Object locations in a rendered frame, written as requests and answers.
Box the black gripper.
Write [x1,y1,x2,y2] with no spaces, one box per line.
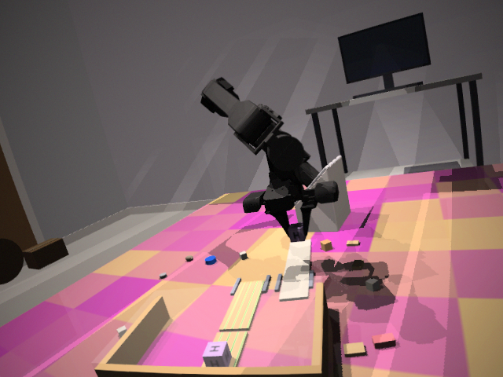
[243,166,339,238]

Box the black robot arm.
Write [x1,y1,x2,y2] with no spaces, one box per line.
[200,77,319,213]

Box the blue short cylinder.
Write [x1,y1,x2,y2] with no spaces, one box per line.
[205,255,216,265]

